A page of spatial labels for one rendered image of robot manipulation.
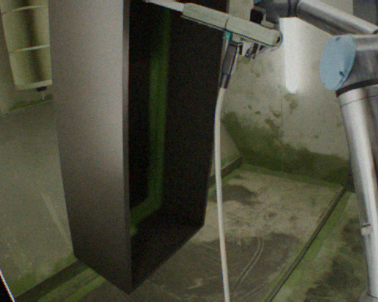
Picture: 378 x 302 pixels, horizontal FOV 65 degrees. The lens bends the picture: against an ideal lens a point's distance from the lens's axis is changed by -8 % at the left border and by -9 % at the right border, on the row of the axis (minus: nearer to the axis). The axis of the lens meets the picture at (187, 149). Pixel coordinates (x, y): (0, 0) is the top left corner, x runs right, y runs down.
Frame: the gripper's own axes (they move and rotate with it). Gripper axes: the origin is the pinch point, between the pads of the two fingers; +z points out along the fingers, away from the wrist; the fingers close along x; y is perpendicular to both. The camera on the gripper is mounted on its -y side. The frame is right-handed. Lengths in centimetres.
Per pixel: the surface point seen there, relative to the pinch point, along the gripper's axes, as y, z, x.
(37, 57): 55, -25, 129
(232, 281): 138, -47, -28
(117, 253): 86, 21, 10
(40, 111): 102, -40, 144
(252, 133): 120, -205, 35
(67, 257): 161, -2, 64
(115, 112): 28.5, 21.7, 20.0
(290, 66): 40, -190, 22
